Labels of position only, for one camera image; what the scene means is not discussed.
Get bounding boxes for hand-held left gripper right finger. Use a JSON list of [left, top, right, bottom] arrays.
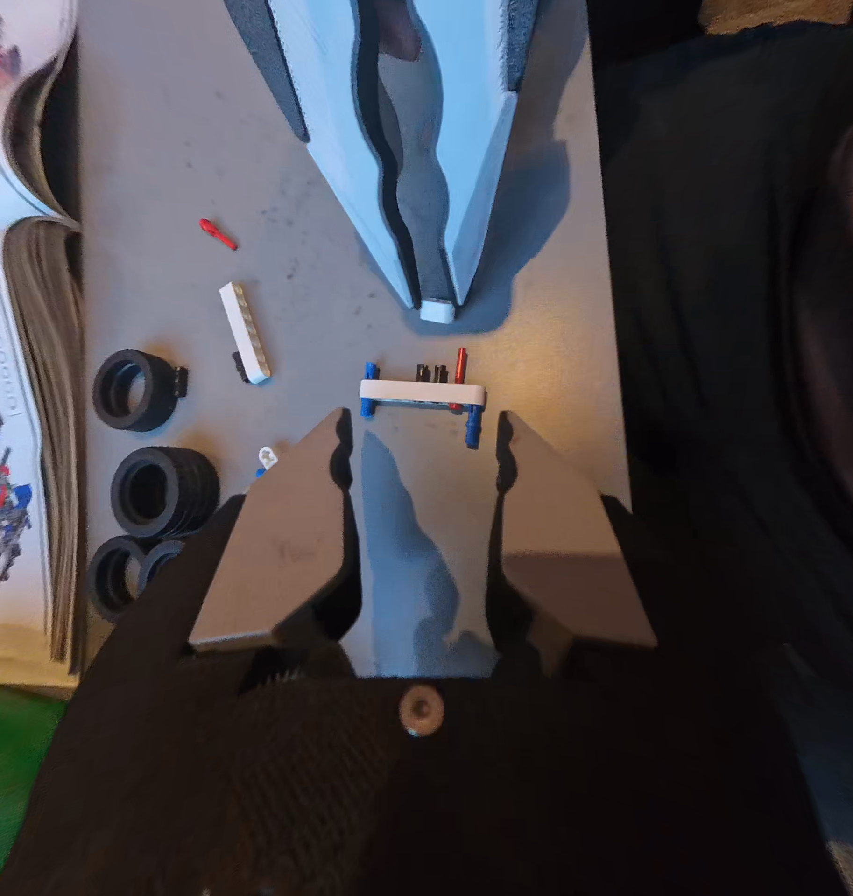
[[486, 410, 658, 655]]

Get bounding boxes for long white beam with pins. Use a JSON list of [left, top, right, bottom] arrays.
[[360, 378, 486, 410]]

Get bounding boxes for printed instruction book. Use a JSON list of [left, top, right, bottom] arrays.
[[0, 0, 87, 676]]

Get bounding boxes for green box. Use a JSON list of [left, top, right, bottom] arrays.
[[0, 682, 70, 896]]

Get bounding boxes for grey desk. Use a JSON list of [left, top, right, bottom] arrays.
[[76, 0, 634, 680]]

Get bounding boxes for person's black pants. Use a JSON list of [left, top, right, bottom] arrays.
[[587, 21, 853, 701]]

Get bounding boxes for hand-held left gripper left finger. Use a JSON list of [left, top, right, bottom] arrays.
[[188, 407, 363, 646]]

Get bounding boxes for long white toy beam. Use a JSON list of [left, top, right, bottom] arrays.
[[219, 281, 273, 386]]

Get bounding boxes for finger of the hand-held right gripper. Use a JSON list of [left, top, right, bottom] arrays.
[[268, 0, 423, 310], [377, 0, 539, 309]]

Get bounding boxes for black toy tire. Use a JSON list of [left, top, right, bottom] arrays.
[[138, 539, 189, 596], [110, 447, 220, 539], [86, 535, 147, 623], [92, 349, 182, 433]]

